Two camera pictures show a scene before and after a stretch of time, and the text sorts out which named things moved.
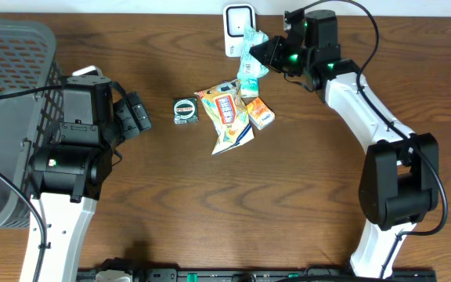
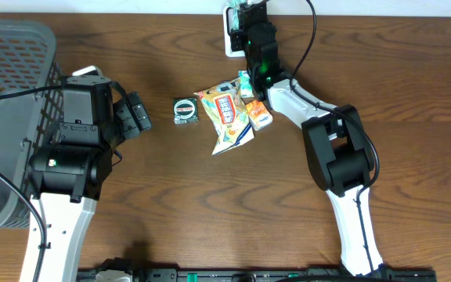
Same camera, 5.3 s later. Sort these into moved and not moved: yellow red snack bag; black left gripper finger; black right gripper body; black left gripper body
Moved: black right gripper body
Not moved: black left gripper body; yellow red snack bag; black left gripper finger
